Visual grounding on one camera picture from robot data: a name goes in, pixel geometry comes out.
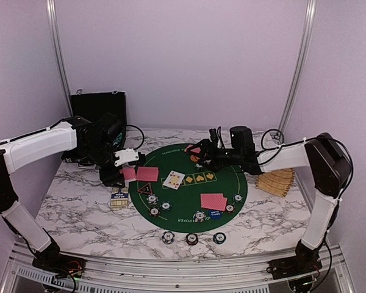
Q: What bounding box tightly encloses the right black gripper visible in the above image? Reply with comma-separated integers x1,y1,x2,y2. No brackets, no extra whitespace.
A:
186,139,242,173

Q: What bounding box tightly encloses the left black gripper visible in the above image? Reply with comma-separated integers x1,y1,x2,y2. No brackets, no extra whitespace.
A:
82,140,125,188

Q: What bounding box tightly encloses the red card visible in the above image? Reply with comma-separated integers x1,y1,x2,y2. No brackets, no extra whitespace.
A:
137,167,159,182
201,194,224,210
184,144,201,154

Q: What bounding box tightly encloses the orange big blind button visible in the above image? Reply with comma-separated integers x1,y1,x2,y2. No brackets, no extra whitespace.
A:
190,155,199,162

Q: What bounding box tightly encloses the blue small blind button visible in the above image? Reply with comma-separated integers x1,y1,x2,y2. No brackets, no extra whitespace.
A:
208,210,223,220

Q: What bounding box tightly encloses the blue white chip stack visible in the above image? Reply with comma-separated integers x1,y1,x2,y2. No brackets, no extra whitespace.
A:
161,231,175,245

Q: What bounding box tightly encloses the brown chip stack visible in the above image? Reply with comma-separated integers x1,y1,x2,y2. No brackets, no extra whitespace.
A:
185,233,198,245

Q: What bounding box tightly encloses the teal chip stack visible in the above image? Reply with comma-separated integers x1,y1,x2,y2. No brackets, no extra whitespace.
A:
213,232,226,245

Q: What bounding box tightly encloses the red back card deck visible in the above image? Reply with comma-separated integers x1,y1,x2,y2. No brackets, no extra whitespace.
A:
120,167,137,183

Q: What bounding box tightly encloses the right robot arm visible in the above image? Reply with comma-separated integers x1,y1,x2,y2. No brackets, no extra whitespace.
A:
186,126,354,250

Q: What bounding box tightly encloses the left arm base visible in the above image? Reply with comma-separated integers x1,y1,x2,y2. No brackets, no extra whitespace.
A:
32,236,85,278

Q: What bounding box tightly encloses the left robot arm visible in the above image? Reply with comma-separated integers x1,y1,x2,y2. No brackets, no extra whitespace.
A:
0,113,125,272

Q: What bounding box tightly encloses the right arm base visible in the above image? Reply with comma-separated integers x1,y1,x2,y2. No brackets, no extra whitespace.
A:
266,241,323,280

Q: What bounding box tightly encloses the blue gold card box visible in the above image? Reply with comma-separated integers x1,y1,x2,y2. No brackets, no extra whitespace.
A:
110,187,129,209

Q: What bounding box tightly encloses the teal 50 chip row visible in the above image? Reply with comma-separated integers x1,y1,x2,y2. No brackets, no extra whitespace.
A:
113,132,124,145

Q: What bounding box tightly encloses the black red triangle marker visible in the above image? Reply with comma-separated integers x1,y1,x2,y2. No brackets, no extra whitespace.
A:
137,183,153,195

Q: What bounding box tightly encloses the round green poker mat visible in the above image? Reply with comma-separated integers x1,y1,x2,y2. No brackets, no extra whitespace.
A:
129,143,248,233

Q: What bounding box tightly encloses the black poker chip case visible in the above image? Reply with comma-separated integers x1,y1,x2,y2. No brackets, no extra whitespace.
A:
71,90,127,151

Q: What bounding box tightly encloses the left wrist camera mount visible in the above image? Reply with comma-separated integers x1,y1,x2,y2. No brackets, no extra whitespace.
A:
114,148,140,167

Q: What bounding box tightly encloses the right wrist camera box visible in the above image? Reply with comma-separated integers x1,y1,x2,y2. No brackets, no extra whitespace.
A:
229,126,255,153

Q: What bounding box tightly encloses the right aluminium frame post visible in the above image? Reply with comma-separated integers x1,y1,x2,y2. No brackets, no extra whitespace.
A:
278,0,317,134

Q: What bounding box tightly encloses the aluminium frame post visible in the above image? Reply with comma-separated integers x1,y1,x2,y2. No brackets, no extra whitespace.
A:
46,0,73,114
278,0,317,134

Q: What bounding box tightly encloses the aluminium front rail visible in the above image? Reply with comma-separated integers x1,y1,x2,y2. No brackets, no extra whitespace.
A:
0,242,354,293

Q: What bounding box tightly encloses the left aluminium frame post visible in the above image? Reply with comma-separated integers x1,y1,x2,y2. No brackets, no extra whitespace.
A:
46,0,73,114

